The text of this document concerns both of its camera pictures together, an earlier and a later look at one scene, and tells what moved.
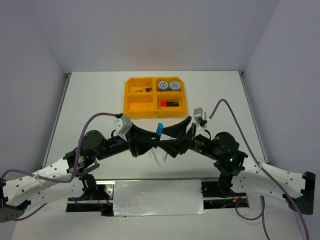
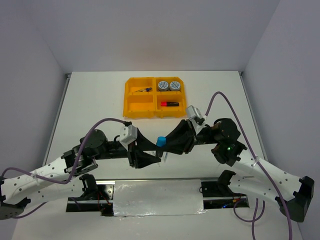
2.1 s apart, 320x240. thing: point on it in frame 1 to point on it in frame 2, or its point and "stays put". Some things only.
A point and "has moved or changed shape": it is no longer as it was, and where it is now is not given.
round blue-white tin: [174, 86] stays put
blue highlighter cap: [159, 128] has moved or changed shape
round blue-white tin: [163, 86] stays put
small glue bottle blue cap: [144, 90] stays put
